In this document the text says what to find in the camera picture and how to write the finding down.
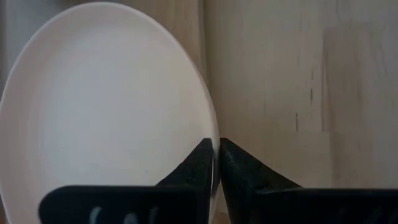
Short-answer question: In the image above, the cream plastic plate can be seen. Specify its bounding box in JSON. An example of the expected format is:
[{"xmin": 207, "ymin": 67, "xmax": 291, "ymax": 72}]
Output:
[{"xmin": 0, "ymin": 1, "xmax": 221, "ymax": 224}]

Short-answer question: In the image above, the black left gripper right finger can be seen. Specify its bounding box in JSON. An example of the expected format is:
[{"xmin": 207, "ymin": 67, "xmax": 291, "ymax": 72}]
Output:
[{"xmin": 219, "ymin": 138, "xmax": 303, "ymax": 224}]

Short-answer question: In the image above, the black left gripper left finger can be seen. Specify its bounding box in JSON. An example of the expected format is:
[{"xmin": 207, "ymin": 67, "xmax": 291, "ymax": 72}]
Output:
[{"xmin": 155, "ymin": 138, "xmax": 215, "ymax": 224}]

